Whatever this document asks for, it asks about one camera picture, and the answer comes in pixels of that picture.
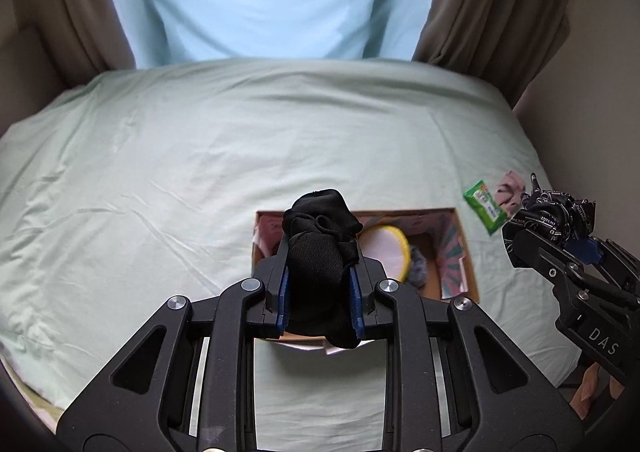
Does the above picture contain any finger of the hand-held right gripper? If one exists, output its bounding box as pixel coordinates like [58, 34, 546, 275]
[502, 223, 597, 293]
[574, 237, 640, 293]

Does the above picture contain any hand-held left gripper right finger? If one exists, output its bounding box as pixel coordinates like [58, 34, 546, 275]
[349, 242, 586, 452]

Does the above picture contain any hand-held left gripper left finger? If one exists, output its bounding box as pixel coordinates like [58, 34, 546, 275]
[56, 239, 292, 452]

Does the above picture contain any black printed scrunchie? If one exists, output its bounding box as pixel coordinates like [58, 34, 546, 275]
[517, 173, 597, 255]

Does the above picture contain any black sock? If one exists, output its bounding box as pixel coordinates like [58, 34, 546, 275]
[282, 189, 365, 349]

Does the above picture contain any yellow round puff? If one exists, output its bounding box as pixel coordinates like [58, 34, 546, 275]
[360, 225, 412, 283]

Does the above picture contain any grey-blue sock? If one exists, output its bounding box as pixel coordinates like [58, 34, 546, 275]
[406, 247, 442, 289]

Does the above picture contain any cardboard box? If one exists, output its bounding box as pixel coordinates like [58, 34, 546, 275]
[250, 207, 482, 351]

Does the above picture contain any person's right hand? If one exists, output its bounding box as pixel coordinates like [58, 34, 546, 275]
[570, 361, 626, 420]

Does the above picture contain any pink cloth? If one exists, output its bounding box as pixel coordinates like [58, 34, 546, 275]
[492, 170, 532, 221]

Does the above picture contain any green snack packet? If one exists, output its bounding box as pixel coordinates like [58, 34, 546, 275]
[462, 180, 509, 237]

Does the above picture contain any mint green bed sheet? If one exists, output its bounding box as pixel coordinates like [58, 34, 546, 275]
[0, 56, 582, 439]

